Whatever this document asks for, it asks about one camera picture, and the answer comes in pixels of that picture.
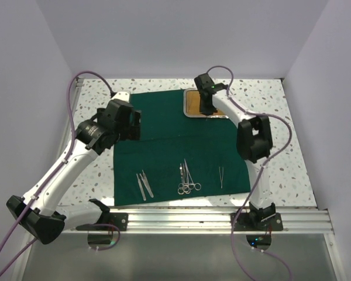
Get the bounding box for steel instrument tray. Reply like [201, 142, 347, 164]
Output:
[182, 87, 230, 119]

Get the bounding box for green surgical drape cloth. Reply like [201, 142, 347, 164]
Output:
[113, 90, 250, 206]

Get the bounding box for steel tweezers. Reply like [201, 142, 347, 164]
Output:
[219, 166, 224, 189]

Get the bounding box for steel hemostat forceps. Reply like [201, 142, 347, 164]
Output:
[184, 159, 201, 191]

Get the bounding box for steel surgical scissors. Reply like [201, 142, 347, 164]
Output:
[177, 163, 191, 195]

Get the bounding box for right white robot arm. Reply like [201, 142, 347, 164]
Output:
[194, 73, 276, 230]

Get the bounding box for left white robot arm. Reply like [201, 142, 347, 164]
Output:
[6, 99, 141, 245]

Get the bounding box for yellow tray liner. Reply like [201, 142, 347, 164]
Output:
[185, 90, 226, 115]

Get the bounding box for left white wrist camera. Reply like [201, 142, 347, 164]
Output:
[111, 91, 131, 103]

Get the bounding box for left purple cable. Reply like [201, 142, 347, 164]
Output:
[0, 71, 121, 281]

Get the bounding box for purple cable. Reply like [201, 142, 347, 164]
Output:
[0, 71, 121, 281]
[229, 65, 295, 281]

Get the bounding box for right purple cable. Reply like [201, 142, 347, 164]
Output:
[229, 65, 295, 281]

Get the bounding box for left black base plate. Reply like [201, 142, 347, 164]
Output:
[76, 213, 129, 231]

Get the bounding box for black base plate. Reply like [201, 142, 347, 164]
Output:
[76, 213, 129, 231]
[233, 211, 284, 232]

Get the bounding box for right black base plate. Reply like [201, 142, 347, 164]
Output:
[233, 211, 284, 232]

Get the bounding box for aluminium mounting rail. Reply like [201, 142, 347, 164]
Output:
[107, 207, 333, 234]

